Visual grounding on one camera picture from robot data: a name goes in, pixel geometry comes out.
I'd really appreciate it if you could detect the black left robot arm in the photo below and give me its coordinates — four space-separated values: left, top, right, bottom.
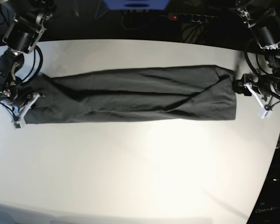
234 0 280 100

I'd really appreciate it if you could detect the black OpenArm labelled box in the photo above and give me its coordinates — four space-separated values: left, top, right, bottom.
247 175 280 224

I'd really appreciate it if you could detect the blue plastic box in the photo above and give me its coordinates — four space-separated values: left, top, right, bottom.
104 0 170 10

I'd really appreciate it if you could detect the grey T-shirt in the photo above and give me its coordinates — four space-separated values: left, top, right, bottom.
25 65 237 124

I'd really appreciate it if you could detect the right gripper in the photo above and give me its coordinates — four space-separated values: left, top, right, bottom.
2 87 36 112

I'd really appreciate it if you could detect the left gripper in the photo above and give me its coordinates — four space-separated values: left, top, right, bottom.
233 74 280 97

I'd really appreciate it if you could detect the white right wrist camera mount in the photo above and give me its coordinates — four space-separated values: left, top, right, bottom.
0 92 46 129

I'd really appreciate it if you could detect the black power strip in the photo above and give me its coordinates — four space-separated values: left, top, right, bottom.
167 13 219 24

